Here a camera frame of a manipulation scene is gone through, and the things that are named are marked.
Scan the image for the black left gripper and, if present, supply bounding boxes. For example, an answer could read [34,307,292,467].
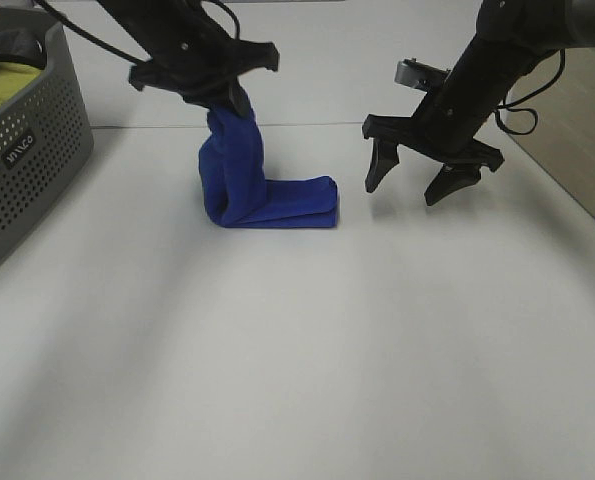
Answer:
[128,32,280,118]

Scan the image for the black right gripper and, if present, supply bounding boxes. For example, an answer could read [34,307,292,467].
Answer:
[362,74,504,206]

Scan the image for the blue towel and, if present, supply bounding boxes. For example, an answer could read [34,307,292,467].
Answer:
[198,107,338,229]

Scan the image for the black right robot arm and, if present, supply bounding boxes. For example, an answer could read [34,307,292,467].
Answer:
[362,0,595,206]

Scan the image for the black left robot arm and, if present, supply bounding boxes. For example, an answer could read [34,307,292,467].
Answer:
[38,1,280,118]

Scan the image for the beige storage box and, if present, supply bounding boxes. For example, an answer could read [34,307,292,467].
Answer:
[515,49,595,218]

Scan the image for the grey perforated laundry basket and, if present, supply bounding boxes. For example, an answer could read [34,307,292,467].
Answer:
[0,6,94,264]

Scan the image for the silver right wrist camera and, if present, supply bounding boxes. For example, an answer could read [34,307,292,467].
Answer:
[394,58,451,92]

